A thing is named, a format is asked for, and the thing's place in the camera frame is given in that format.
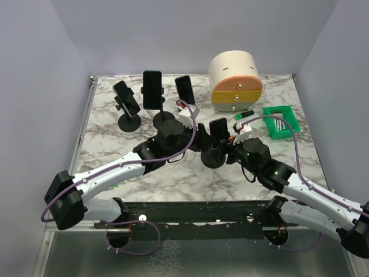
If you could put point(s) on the cream drawer cabinet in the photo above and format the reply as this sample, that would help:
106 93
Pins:
234 81

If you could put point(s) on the purple smartphone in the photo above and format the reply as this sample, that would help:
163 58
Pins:
219 129

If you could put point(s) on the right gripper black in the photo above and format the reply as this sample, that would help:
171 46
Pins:
230 148

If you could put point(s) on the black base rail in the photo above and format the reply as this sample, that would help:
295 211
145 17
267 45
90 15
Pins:
198 220

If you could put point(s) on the green highlighter marker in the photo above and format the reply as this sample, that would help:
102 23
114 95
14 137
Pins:
243 115

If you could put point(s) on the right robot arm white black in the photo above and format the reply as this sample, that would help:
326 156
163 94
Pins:
324 211

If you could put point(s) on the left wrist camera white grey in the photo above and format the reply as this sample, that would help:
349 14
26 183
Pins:
185 117

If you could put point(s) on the black smartphone far left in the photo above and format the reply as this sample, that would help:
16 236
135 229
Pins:
125 99

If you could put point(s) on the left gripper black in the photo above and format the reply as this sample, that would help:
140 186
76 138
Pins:
202 141

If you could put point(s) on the black phone stand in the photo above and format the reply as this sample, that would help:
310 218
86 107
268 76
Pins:
208 162
130 121
162 116

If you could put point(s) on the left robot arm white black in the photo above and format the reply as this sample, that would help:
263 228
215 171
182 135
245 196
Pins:
68 196

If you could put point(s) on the green plastic bin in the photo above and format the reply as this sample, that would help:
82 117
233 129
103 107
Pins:
277 127

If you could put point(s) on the black smartphone on wooden stand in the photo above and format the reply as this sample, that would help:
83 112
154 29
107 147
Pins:
184 89

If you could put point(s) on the tall black smartphone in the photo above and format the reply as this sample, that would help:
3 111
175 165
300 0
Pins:
151 90

